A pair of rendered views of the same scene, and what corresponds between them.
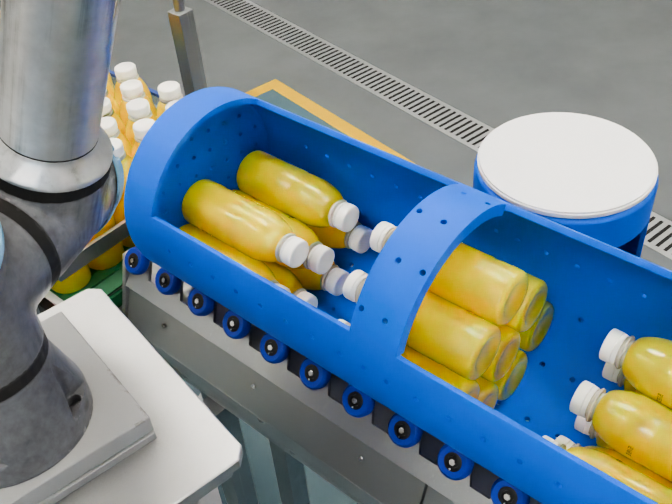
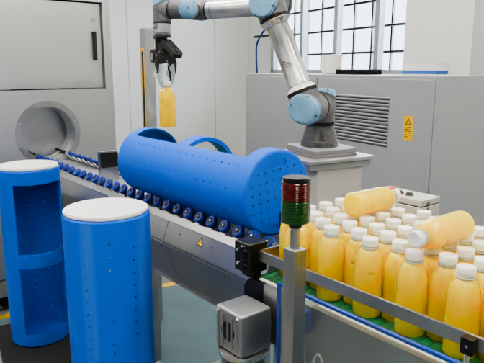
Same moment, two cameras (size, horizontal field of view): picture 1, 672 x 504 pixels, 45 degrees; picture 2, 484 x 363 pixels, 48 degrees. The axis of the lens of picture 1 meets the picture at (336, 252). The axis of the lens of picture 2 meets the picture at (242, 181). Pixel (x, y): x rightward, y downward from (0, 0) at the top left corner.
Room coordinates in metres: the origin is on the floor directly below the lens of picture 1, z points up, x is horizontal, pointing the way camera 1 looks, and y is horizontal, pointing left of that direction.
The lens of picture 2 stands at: (2.71, 0.31, 1.49)
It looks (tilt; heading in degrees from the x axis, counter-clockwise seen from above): 12 degrees down; 188
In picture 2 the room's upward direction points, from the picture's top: straight up
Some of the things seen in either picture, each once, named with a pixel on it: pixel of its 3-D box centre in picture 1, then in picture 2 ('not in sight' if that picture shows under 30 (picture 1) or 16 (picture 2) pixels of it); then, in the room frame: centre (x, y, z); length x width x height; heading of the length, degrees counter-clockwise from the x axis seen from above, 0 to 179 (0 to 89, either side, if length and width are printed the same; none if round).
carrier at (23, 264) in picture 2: not in sight; (34, 253); (0.29, -1.06, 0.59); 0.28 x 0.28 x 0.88
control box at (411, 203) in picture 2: not in sight; (402, 207); (0.97, 0.59, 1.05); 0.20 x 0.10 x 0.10; 47
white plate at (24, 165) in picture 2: not in sight; (28, 165); (0.29, -1.06, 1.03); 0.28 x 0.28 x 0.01
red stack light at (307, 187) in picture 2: not in sight; (296, 190); (1.56, 0.27, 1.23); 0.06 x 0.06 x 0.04
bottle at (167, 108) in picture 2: not in sight; (167, 105); (0.43, -0.33, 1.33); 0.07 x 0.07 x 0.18
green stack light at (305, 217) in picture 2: not in sight; (295, 210); (1.56, 0.27, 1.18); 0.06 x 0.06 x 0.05
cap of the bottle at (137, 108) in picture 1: (138, 108); (315, 214); (1.22, 0.32, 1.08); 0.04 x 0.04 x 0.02
